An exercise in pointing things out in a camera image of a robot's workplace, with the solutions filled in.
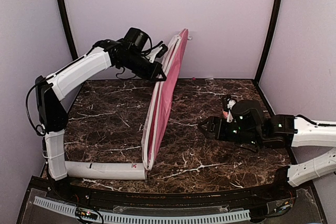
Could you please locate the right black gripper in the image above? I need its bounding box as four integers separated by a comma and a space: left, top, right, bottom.
198, 115, 263, 146

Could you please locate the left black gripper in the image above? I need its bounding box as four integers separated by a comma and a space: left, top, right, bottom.
120, 51, 167, 81

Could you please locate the pink racket cover bag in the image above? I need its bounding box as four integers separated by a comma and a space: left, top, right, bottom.
141, 28, 189, 171

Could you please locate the white shuttlecock tube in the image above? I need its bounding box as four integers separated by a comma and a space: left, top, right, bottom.
65, 161, 146, 180

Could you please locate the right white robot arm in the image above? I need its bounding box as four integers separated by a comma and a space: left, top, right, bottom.
197, 97, 335, 200

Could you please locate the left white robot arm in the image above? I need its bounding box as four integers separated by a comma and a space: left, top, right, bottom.
32, 28, 168, 201

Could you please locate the red patterned bowl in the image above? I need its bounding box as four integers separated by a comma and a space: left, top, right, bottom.
223, 110, 228, 119

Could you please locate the small circuit board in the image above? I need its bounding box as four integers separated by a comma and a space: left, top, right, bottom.
75, 207, 98, 221

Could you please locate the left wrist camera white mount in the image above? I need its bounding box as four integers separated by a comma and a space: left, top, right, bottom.
146, 44, 168, 63

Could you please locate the white slotted cable duct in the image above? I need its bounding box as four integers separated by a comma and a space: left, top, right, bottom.
33, 196, 251, 224

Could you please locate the left black frame post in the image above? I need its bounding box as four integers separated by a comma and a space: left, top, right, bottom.
57, 0, 79, 61

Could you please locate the black frame post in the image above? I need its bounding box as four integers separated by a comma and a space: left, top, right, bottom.
252, 0, 287, 86
57, 0, 79, 61

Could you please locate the black front table rail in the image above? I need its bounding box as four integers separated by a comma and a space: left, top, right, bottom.
31, 175, 297, 210

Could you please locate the right black frame post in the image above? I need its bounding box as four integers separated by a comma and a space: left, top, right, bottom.
252, 0, 287, 86

